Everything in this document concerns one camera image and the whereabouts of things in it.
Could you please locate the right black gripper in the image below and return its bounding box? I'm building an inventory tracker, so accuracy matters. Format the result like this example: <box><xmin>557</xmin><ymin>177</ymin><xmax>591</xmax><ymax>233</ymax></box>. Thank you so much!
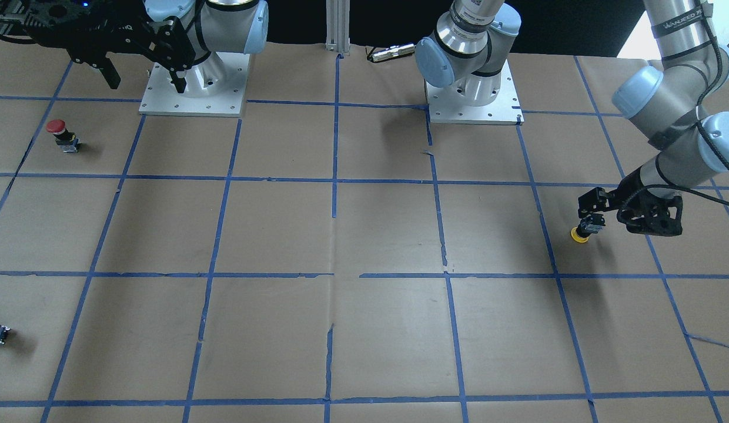
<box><xmin>0</xmin><ymin>1</ymin><xmax>196</xmax><ymax>94</ymax></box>

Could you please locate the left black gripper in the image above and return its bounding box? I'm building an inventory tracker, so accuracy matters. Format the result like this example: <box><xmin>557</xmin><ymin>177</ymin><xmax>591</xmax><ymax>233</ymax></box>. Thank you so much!
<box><xmin>578</xmin><ymin>187</ymin><xmax>683</xmax><ymax>237</ymax></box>

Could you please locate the yellow push button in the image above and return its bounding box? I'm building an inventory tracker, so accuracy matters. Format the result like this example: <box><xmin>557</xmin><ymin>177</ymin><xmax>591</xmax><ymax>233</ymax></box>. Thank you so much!
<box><xmin>570</xmin><ymin>214</ymin><xmax>606</xmax><ymax>243</ymax></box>

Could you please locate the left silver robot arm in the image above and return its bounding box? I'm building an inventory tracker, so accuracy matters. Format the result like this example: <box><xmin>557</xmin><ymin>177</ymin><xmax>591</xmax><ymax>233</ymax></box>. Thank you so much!
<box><xmin>416</xmin><ymin>1</ymin><xmax>729</xmax><ymax>243</ymax></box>

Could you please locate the red push button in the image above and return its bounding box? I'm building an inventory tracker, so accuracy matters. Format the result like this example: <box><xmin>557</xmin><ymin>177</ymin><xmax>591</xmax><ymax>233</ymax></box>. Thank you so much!
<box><xmin>45</xmin><ymin>119</ymin><xmax>79</xmax><ymax>153</ymax></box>

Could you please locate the silver connector on table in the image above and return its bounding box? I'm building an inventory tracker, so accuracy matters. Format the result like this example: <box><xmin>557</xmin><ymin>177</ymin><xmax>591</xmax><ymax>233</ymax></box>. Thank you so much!
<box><xmin>366</xmin><ymin>43</ymin><xmax>416</xmax><ymax>63</ymax></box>

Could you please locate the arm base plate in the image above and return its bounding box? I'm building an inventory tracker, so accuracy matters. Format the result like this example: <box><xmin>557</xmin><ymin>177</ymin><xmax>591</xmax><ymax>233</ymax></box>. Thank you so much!
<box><xmin>424</xmin><ymin>62</ymin><xmax>525</xmax><ymax>125</ymax></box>
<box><xmin>139</xmin><ymin>52</ymin><xmax>253</xmax><ymax>118</ymax></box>

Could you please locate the aluminium frame post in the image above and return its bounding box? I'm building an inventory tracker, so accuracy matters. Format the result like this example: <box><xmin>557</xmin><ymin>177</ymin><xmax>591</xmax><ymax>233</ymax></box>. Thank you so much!
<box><xmin>325</xmin><ymin>0</ymin><xmax>350</xmax><ymax>56</ymax></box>

